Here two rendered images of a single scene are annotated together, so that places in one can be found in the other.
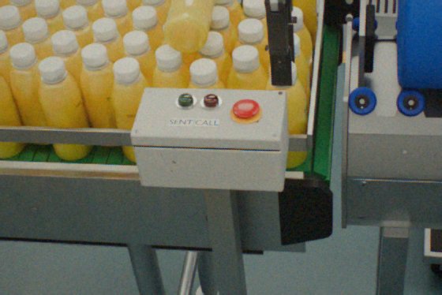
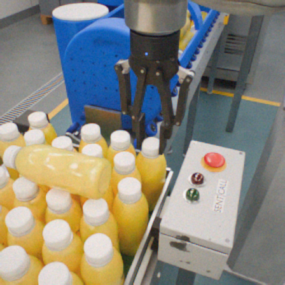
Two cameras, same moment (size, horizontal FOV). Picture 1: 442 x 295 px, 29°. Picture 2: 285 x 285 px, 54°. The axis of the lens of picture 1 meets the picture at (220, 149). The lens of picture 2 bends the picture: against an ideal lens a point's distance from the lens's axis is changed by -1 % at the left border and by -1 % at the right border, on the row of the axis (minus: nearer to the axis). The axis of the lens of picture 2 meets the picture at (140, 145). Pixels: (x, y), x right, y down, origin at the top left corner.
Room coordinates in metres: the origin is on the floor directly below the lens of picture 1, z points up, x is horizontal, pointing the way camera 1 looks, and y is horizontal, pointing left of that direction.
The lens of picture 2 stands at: (0.93, 0.32, 1.44)
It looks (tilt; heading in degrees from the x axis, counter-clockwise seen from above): 41 degrees down; 278
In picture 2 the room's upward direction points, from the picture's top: straight up
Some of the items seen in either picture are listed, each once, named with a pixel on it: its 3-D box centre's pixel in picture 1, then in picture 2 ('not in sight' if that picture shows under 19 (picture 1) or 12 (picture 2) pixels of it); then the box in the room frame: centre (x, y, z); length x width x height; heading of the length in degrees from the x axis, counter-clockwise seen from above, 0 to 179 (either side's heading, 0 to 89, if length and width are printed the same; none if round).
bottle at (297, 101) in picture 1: (285, 117); (150, 177); (0.97, -0.10, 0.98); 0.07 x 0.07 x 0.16
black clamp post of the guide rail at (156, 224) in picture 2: not in sight; (158, 234); (0.94, 0.01, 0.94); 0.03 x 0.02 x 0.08; 77
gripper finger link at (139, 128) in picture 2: (283, 45); (140, 131); (0.99, -0.11, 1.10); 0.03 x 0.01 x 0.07; 77
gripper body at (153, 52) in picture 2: not in sight; (154, 56); (0.97, -0.10, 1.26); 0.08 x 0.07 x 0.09; 167
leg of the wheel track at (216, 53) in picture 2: not in sight; (214, 63); (0.58, -2.22, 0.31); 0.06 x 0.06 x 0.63; 77
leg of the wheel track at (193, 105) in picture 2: not in sight; (191, 121); (0.80, -1.26, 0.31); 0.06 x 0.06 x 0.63; 77
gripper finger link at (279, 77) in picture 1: (281, 65); (163, 136); (0.94, -0.10, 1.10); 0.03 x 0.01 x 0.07; 77
